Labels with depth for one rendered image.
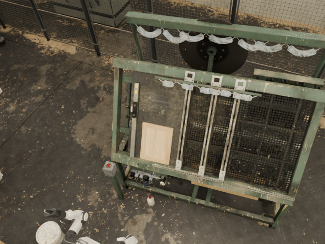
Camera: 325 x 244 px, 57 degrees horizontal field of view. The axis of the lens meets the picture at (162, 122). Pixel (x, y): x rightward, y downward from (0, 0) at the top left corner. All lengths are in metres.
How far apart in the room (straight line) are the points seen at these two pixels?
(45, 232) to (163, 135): 1.93
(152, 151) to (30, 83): 3.66
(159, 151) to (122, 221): 1.27
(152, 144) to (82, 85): 2.88
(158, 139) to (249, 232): 1.76
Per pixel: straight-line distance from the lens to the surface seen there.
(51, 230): 4.22
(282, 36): 3.30
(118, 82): 3.46
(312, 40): 3.33
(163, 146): 3.56
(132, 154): 3.73
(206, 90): 3.01
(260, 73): 3.40
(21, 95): 6.46
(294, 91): 3.10
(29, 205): 4.93
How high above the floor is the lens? 4.03
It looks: 51 degrees down
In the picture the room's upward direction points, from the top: 6 degrees counter-clockwise
